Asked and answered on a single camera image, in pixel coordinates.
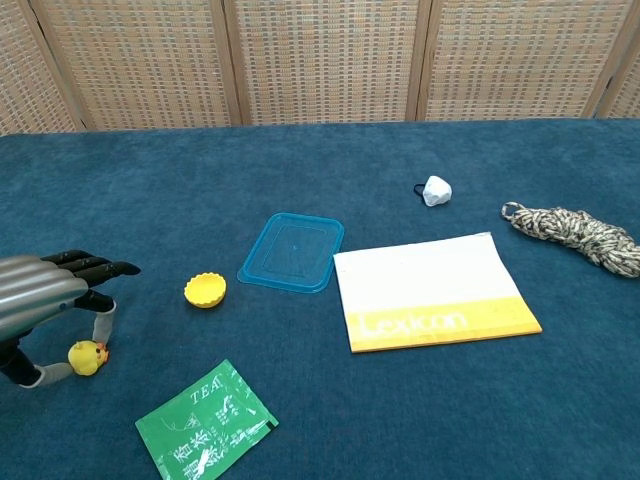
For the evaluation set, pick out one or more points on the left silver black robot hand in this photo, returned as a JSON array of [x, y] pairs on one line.
[[35, 295]]

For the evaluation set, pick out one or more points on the small yellow rubber duck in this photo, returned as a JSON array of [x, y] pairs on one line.
[[87, 357]]

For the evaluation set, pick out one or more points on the yellow bottle cap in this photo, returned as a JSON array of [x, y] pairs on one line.
[[205, 291]]

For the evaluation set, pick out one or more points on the green tea packet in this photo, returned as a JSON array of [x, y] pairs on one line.
[[205, 430]]

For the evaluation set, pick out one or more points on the woven bamboo screen panel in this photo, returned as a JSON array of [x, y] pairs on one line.
[[145, 65], [627, 85], [25, 75], [325, 60], [520, 55]]

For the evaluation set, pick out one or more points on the blue transparent plastic lid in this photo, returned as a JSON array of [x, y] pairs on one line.
[[292, 250]]

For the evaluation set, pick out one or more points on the blue carpet table cover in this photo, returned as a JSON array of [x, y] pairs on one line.
[[320, 160]]

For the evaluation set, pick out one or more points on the white yellow Lexicon notebook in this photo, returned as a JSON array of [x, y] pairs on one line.
[[430, 285]]

